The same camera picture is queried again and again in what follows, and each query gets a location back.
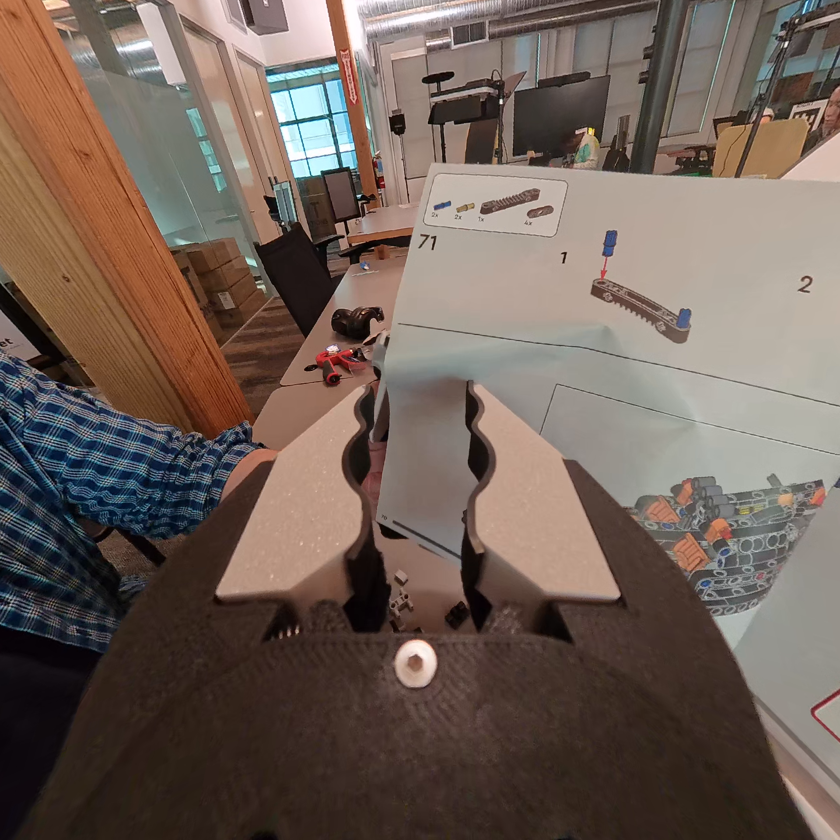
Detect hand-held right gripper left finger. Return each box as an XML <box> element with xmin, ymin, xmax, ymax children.
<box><xmin>215</xmin><ymin>383</ymin><xmax>389</xmax><ymax>634</ymax></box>

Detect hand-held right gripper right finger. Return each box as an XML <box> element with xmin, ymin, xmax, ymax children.
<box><xmin>461</xmin><ymin>379</ymin><xmax>622</xmax><ymax>632</ymax></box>

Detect lego instruction booklet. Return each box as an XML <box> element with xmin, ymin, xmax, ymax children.
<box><xmin>376</xmin><ymin>131</ymin><xmax>840</xmax><ymax>840</ymax></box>

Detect person's left forearm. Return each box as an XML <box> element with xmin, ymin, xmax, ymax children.
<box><xmin>0</xmin><ymin>351</ymin><xmax>280</xmax><ymax>652</ymax></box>

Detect black headphones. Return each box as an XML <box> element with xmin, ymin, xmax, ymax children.
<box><xmin>331</xmin><ymin>304</ymin><xmax>383</xmax><ymax>340</ymax></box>

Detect black office chair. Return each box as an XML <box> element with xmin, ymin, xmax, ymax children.
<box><xmin>255</xmin><ymin>222</ymin><xmax>347</xmax><ymax>337</ymax></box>

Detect stack of cardboard boxes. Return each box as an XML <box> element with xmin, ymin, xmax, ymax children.
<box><xmin>172</xmin><ymin>238</ymin><xmax>269</xmax><ymax>343</ymax></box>

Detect black keyboard stand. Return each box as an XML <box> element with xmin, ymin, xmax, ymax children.
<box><xmin>428</xmin><ymin>71</ymin><xmax>527</xmax><ymax>165</ymax></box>

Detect large black monitor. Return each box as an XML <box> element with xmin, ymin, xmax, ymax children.
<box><xmin>512</xmin><ymin>75</ymin><xmax>612</xmax><ymax>160</ymax></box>

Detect wooden pillar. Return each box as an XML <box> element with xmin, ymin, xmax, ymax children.
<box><xmin>0</xmin><ymin>0</ymin><xmax>256</xmax><ymax>439</ymax></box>

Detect person's dark pants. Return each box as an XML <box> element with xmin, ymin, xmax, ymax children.
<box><xmin>0</xmin><ymin>626</ymin><xmax>106</xmax><ymax>840</ymax></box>

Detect black steel column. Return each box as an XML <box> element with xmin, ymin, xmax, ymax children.
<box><xmin>631</xmin><ymin>0</ymin><xmax>691</xmax><ymax>175</ymax></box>

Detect yellow board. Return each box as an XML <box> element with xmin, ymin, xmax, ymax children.
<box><xmin>711</xmin><ymin>121</ymin><xmax>809</xmax><ymax>179</ymax></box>

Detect black tripod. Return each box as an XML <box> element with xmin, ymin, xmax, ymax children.
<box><xmin>734</xmin><ymin>12</ymin><xmax>808</xmax><ymax>178</ymax></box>

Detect red handled tool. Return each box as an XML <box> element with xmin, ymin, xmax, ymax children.
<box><xmin>314</xmin><ymin>346</ymin><xmax>371</xmax><ymax>385</ymax></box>

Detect wooden post with red sign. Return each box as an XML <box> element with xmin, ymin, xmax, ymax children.
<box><xmin>326</xmin><ymin>0</ymin><xmax>380</xmax><ymax>204</ymax></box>

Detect silver ceiling duct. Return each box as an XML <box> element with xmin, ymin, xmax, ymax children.
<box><xmin>360</xmin><ymin>0</ymin><xmax>660</xmax><ymax>42</ymax></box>

